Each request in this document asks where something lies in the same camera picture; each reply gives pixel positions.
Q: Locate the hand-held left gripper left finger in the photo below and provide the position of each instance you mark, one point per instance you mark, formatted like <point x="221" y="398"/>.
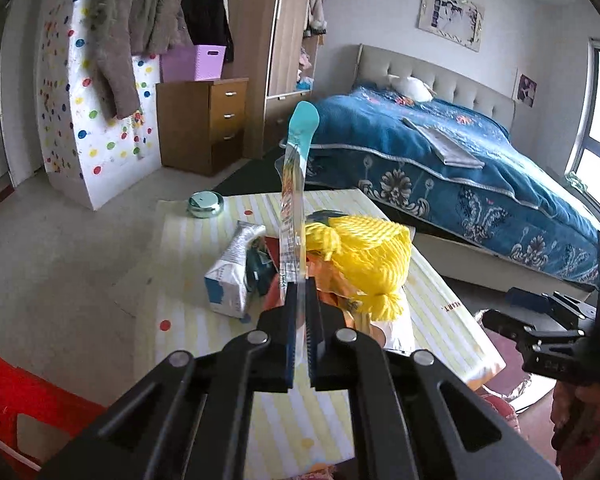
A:
<point x="291" y="330"/>

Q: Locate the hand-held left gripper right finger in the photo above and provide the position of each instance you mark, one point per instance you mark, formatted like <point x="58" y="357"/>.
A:
<point x="314" y="330"/>

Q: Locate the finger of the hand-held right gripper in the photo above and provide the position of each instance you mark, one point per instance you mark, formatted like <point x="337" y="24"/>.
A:
<point x="505" y="325"/>
<point x="530" y="297"/>

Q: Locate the red wrapper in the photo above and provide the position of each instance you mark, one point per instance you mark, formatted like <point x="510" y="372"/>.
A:
<point x="272" y="290"/>

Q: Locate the dark green packet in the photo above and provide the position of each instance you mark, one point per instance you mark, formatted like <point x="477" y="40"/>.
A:
<point x="257" y="267"/>

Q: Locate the white blue drink carton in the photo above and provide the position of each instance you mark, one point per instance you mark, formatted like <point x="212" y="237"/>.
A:
<point x="227" y="280"/>

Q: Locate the clear toothbrush package teal top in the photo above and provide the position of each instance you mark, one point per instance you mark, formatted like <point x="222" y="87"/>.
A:
<point x="294" y="185"/>

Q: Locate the person's right hand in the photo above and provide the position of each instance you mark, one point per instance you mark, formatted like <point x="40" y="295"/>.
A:
<point x="592" y="420"/>

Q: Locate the pink patterned cloth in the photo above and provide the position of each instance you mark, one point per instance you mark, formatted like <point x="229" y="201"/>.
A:
<point x="502" y="375"/>

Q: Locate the bed with blue blanket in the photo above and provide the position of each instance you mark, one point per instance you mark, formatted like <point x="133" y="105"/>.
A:
<point x="480" y="195"/>

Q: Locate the yellow striped dotted tablecloth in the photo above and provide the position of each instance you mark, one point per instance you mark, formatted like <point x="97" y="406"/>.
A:
<point x="190" y="260"/>

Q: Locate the round green metal tin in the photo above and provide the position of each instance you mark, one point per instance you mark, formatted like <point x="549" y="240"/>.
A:
<point x="205" y="205"/>

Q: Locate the folded grey cloth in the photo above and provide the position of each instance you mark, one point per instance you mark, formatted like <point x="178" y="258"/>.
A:
<point x="447" y="145"/>

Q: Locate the beige tufted headboard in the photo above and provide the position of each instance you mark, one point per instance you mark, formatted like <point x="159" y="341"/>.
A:
<point x="460" y="85"/>

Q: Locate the wooden drawer cabinet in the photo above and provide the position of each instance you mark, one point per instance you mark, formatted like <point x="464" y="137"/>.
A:
<point x="195" y="125"/>

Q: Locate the white pillow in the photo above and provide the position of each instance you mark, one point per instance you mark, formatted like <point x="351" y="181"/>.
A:
<point x="412" y="87"/>

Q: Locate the white colourful dotted board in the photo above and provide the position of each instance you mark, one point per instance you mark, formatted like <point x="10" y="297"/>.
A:
<point x="100" y="160"/>

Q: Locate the folded clothes pile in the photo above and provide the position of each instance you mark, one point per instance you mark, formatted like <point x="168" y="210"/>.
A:
<point x="305" y="70"/>

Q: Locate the wooden wardrobe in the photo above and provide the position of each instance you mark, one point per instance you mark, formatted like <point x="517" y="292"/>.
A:
<point x="260" y="60"/>

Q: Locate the red plastic stool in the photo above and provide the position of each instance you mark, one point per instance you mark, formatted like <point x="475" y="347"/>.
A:
<point x="25" y="390"/>

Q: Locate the purple plastic basket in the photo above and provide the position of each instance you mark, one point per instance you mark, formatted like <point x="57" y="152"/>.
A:
<point x="190" y="62"/>

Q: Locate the light hanging garment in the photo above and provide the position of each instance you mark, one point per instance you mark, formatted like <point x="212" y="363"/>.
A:
<point x="316" y="10"/>

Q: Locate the black garment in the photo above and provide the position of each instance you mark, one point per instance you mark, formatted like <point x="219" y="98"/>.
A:
<point x="205" y="10"/>

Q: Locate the brown fuzzy coat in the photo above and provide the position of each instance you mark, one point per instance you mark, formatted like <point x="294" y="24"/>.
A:
<point x="125" y="35"/>

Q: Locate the white bed frame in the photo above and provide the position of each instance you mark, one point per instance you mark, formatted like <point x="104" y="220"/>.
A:
<point x="460" y="260"/>

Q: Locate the small wall picture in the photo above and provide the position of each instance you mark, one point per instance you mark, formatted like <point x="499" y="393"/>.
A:
<point x="526" y="90"/>

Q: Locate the wall poster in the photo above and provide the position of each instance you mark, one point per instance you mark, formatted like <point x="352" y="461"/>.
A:
<point x="450" y="17"/>

